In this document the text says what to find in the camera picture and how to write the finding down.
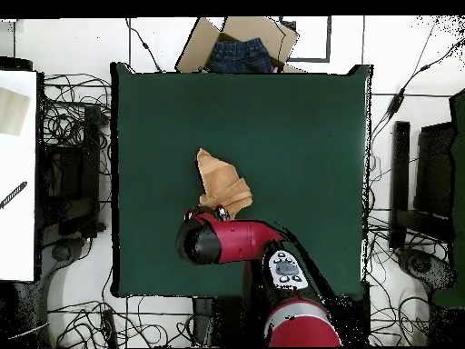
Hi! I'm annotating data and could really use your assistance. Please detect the orange terry towel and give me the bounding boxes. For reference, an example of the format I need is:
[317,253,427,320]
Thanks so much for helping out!
[195,147,254,219]

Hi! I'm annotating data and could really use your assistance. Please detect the dark green tablecloth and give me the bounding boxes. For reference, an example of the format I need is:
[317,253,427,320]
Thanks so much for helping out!
[109,61,374,299]

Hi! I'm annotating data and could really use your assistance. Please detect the blue denim jeans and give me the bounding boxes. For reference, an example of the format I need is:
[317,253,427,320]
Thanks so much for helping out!
[207,36,274,75]

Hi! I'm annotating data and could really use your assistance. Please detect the open cardboard box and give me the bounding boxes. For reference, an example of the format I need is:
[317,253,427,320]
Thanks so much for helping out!
[174,15,308,75]

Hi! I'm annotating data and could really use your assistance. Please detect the black equipment stand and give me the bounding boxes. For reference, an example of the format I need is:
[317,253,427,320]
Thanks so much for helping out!
[389,120,457,252]
[37,104,108,241]

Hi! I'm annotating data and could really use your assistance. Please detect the grey chair base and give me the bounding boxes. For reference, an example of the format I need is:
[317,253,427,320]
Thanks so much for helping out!
[35,235,92,292]
[394,246,458,292]

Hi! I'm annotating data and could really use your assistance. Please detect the black power strip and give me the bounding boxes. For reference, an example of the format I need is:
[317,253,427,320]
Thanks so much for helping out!
[101,308,119,348]

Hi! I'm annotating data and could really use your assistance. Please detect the black ribbed strip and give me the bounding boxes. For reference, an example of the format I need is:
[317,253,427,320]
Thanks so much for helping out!
[0,180,29,210]

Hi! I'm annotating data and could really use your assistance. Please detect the white side table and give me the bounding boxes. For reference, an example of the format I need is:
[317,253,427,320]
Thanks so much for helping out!
[0,68,39,283]

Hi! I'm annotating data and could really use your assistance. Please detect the beige paper sheet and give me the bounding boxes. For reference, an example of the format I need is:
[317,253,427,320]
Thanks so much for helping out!
[0,85,32,137]

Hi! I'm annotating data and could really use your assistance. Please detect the black cable tangle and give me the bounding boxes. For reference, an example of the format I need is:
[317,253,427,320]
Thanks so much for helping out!
[42,73,113,175]
[364,206,451,346]
[48,295,204,348]

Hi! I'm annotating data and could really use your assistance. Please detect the black cable with plug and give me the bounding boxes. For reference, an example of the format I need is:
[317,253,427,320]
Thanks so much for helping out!
[124,16,164,73]

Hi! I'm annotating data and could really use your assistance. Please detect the black cable with inline connector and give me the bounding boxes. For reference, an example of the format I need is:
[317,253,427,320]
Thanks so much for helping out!
[368,35,465,154]

